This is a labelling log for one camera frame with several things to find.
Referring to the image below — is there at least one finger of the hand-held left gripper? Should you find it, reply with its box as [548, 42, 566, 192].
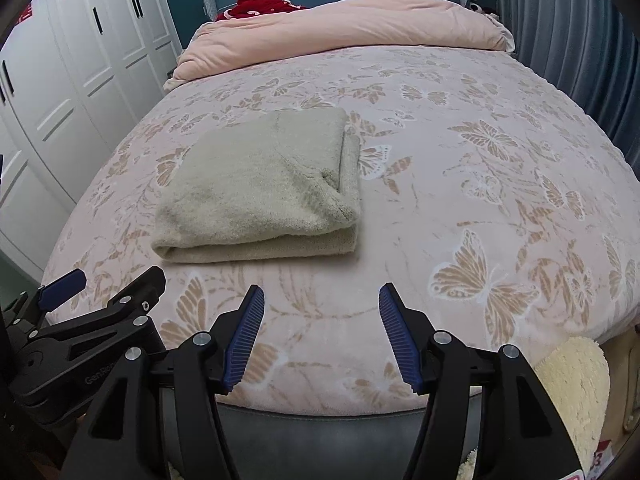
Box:
[7, 268, 87, 333]
[27, 265, 167, 362]

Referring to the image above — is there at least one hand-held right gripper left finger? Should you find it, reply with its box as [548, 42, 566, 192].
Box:
[60, 284, 266, 480]

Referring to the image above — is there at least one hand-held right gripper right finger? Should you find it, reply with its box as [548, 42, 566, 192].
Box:
[378, 283, 584, 480]

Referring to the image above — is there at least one beige fuzzy sweater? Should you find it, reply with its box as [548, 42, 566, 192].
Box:
[151, 107, 362, 265]

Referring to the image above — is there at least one dark leather bed footboard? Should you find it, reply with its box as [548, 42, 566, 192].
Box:
[160, 400, 432, 480]

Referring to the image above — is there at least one butterfly pattern bed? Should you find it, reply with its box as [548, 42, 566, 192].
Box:
[40, 49, 639, 417]

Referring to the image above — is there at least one cream fluffy rug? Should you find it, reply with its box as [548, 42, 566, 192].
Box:
[532, 337, 611, 472]

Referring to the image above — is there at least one white wardrobe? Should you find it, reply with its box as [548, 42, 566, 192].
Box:
[0, 0, 184, 286]

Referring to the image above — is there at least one red white paper box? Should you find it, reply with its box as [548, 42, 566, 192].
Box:
[590, 439, 614, 479]

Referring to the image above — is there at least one pink duvet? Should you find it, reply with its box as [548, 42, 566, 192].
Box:
[163, 0, 516, 94]

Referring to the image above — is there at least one red cloth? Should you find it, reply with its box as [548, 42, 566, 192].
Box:
[223, 0, 307, 22]

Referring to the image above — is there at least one grey-blue curtain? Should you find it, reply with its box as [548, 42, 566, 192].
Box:
[492, 0, 640, 181]

